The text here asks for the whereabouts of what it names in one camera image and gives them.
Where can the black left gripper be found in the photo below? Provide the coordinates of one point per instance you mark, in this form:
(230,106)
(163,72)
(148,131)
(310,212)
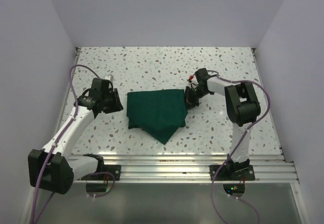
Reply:
(117,106)

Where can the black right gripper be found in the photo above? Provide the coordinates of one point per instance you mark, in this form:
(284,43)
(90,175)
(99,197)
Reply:
(188,98)

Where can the dark green surgical cloth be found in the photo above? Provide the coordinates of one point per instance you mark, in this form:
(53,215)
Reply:
(159,113)

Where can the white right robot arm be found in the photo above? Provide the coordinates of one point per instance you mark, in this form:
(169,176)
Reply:
(242,107)

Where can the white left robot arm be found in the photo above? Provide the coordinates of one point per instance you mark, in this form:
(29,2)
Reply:
(50,167)

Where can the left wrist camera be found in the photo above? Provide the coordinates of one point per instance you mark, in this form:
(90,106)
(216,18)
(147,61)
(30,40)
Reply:
(103,85)

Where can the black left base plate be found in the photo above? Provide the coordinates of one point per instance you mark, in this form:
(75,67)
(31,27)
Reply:
(115,170)

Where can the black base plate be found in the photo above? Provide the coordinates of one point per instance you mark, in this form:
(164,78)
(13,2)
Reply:
(246,174)
(115,170)

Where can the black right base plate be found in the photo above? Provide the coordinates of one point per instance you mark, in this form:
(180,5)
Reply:
(246,174)

